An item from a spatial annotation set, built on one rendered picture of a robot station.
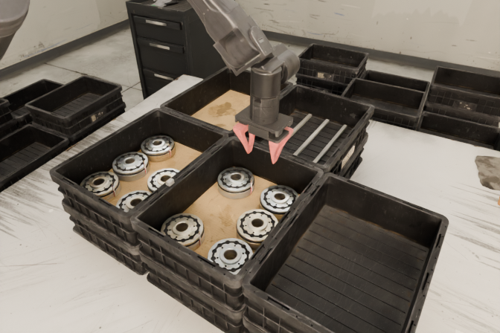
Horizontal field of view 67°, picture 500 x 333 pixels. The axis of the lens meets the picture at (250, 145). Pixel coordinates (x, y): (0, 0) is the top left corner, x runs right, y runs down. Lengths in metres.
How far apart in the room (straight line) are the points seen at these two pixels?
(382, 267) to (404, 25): 3.30
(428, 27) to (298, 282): 3.39
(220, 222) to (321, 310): 0.32
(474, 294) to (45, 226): 1.19
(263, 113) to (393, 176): 0.78
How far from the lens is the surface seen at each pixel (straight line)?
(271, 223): 0.95
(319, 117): 1.41
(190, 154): 1.22
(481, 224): 1.35
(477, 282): 1.19
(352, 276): 0.92
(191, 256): 0.80
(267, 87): 0.70
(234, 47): 0.70
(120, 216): 0.92
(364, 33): 4.14
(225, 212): 1.01
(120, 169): 1.16
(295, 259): 0.92
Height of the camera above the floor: 1.55
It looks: 36 degrees down
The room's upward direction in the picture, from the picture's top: straight up
